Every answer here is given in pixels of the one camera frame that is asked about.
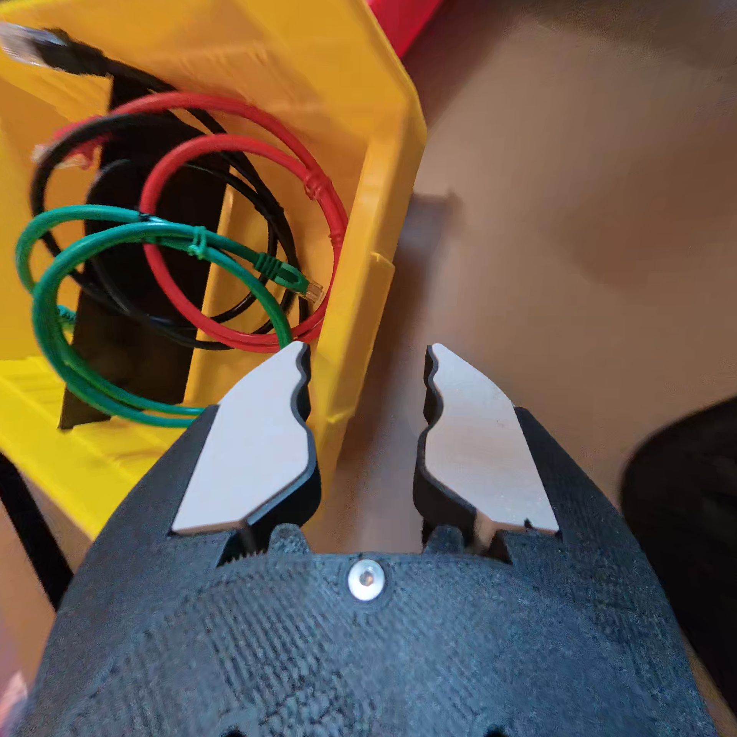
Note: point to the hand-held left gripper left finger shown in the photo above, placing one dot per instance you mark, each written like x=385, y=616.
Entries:
x=247, y=455

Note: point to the yellow plastic bin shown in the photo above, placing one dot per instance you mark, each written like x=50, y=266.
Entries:
x=259, y=46

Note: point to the red plastic bin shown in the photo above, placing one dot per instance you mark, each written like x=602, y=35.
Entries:
x=403, y=23

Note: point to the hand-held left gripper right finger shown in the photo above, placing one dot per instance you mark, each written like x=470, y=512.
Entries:
x=483, y=455

